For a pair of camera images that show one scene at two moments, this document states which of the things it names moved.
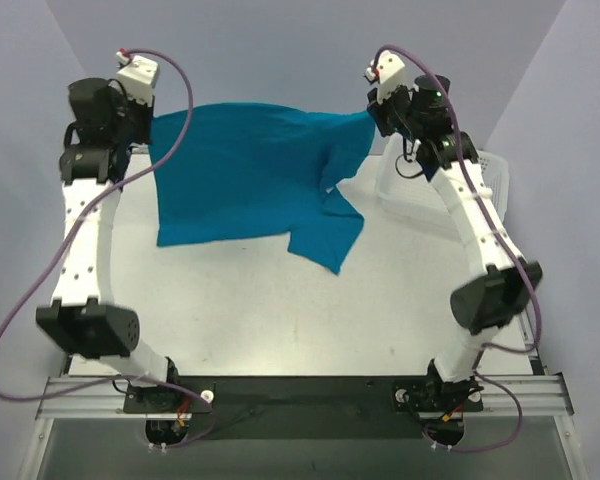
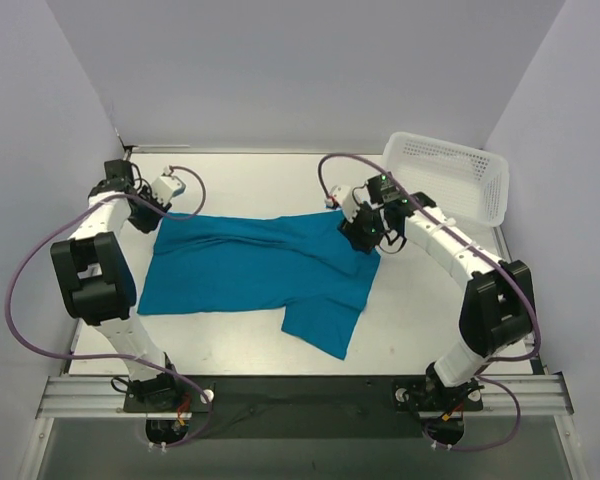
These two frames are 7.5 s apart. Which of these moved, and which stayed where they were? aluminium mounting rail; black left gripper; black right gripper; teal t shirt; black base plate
Moved: teal t shirt; black right gripper; black left gripper
Stayed: black base plate; aluminium mounting rail
